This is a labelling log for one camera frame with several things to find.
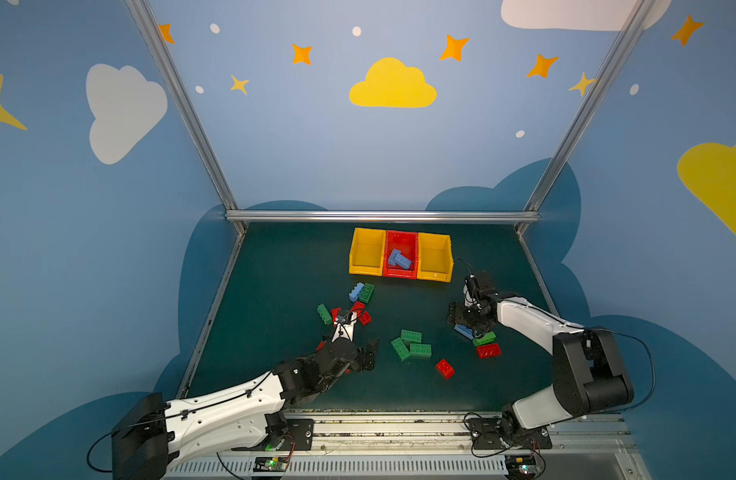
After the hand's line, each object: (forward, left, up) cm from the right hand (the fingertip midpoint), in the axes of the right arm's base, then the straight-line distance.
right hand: (462, 316), depth 93 cm
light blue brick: (+6, +35, 0) cm, 36 cm away
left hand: (-14, +29, +9) cm, 33 cm away
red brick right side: (-10, -7, -3) cm, 12 cm away
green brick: (+8, +31, -1) cm, 32 cm away
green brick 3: (-11, +20, -2) cm, 23 cm away
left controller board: (-41, +51, -2) cm, 66 cm away
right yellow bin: (+28, +6, -5) cm, 29 cm away
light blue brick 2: (+22, +21, +1) cm, 31 cm away
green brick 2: (-7, +16, -2) cm, 18 cm away
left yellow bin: (+26, +32, -1) cm, 41 cm away
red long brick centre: (+2, +33, -2) cm, 34 cm away
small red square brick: (-2, +31, -2) cm, 31 cm away
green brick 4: (-11, +14, -2) cm, 18 cm away
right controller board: (-38, -10, -4) cm, 39 cm away
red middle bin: (+27, +17, +4) cm, 32 cm away
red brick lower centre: (-16, +7, -1) cm, 18 cm away
